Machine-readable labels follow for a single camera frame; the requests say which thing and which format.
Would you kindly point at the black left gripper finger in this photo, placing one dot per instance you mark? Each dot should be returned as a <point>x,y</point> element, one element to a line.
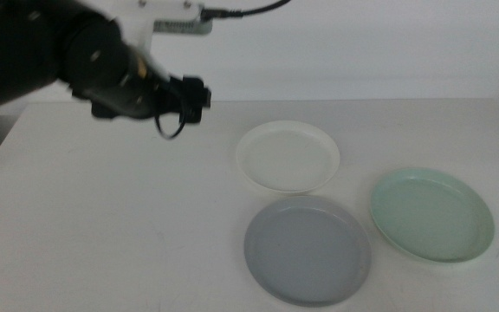
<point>196,92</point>
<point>189,115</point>

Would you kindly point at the white shallow bowl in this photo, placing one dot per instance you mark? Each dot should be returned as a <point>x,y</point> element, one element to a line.
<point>287,158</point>

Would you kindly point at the grey shallow bowl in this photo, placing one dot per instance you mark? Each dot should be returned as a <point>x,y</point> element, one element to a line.
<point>308,251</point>

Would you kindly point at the pale green shallow bowl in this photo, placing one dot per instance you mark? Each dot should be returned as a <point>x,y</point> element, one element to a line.
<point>431,216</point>

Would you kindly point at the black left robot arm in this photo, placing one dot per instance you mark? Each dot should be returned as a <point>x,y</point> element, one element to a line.
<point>20,47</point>

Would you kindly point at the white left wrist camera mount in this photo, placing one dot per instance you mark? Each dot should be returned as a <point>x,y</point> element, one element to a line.
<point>167,13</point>

